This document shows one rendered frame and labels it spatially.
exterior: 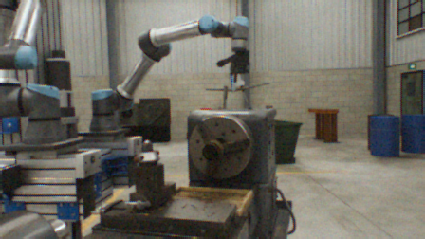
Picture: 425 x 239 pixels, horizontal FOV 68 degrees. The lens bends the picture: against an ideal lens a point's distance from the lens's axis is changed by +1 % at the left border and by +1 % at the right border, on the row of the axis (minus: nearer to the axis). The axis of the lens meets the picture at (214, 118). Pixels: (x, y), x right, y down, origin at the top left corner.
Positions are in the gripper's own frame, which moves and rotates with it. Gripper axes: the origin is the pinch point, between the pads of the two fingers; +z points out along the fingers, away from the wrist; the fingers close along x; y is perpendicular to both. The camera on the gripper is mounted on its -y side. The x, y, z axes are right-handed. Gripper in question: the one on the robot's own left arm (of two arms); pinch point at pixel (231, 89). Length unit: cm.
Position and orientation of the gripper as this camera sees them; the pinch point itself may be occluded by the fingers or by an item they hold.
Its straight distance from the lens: 156.2
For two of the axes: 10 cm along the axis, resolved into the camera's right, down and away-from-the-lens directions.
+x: -2.2, -0.9, 9.7
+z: -0.7, 9.9, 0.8
